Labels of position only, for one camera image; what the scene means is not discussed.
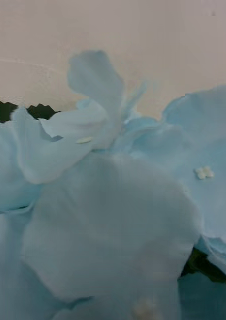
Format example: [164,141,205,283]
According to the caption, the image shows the pale blue artificial flower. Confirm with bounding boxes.
[0,49,226,320]

